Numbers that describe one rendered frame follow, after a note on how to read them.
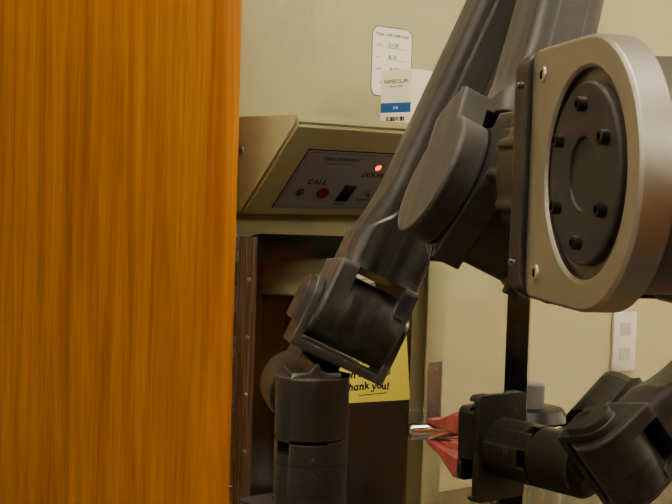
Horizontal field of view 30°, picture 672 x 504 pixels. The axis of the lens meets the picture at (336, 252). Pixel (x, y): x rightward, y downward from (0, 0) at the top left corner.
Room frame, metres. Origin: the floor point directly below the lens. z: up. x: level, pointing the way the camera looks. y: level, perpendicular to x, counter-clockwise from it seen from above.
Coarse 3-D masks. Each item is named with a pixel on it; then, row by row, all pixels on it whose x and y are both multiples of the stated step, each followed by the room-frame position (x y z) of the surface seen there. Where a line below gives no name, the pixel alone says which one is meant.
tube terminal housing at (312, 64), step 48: (288, 0) 1.35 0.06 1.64; (336, 0) 1.39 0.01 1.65; (384, 0) 1.44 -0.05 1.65; (432, 0) 1.49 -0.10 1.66; (288, 48) 1.35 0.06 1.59; (336, 48) 1.40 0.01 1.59; (432, 48) 1.49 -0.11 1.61; (240, 96) 1.32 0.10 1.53; (288, 96) 1.36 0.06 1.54; (336, 96) 1.40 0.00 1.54
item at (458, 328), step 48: (288, 240) 1.30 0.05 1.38; (336, 240) 1.30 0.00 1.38; (288, 288) 1.30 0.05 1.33; (384, 288) 1.30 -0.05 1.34; (432, 288) 1.30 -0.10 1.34; (480, 288) 1.30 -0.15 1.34; (432, 336) 1.30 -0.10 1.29; (480, 336) 1.30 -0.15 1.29; (528, 336) 1.30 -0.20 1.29; (432, 384) 1.30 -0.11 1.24; (480, 384) 1.30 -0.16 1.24; (384, 432) 1.30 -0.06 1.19; (384, 480) 1.30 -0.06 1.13; (432, 480) 1.30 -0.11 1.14
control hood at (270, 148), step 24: (240, 120) 1.29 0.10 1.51; (264, 120) 1.26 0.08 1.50; (288, 120) 1.23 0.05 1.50; (312, 120) 1.23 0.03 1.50; (336, 120) 1.25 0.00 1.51; (360, 120) 1.27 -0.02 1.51; (240, 144) 1.29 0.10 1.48; (264, 144) 1.26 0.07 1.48; (288, 144) 1.24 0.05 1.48; (312, 144) 1.25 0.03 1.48; (336, 144) 1.27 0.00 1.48; (360, 144) 1.29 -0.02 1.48; (384, 144) 1.31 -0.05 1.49; (240, 168) 1.29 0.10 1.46; (264, 168) 1.26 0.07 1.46; (288, 168) 1.27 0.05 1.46; (240, 192) 1.29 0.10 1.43; (264, 192) 1.28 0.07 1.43
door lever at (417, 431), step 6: (408, 426) 1.26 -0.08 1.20; (414, 426) 1.25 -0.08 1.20; (420, 426) 1.25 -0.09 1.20; (426, 426) 1.25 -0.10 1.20; (432, 426) 1.25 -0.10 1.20; (408, 432) 1.26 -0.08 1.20; (414, 432) 1.25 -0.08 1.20; (420, 432) 1.25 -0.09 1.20; (426, 432) 1.25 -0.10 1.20; (432, 432) 1.25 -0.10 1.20; (438, 432) 1.25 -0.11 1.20; (444, 432) 1.25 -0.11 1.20; (450, 432) 1.25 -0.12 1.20; (414, 438) 1.25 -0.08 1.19; (420, 438) 1.25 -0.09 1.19; (426, 438) 1.25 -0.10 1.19; (432, 438) 1.25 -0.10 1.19; (438, 438) 1.25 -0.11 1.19; (444, 438) 1.25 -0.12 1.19; (450, 438) 1.26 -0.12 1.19; (456, 438) 1.26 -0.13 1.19
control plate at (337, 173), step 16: (304, 160) 1.27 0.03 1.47; (320, 160) 1.28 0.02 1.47; (336, 160) 1.29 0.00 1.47; (352, 160) 1.30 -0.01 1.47; (368, 160) 1.32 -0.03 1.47; (384, 160) 1.33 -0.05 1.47; (304, 176) 1.29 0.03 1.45; (320, 176) 1.30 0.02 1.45; (336, 176) 1.31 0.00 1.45; (352, 176) 1.33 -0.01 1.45; (368, 176) 1.34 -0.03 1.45; (288, 192) 1.30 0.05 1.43; (304, 192) 1.31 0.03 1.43; (336, 192) 1.33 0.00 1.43; (304, 208) 1.33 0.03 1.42; (320, 208) 1.34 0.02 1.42; (336, 208) 1.36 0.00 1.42; (352, 208) 1.37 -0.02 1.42
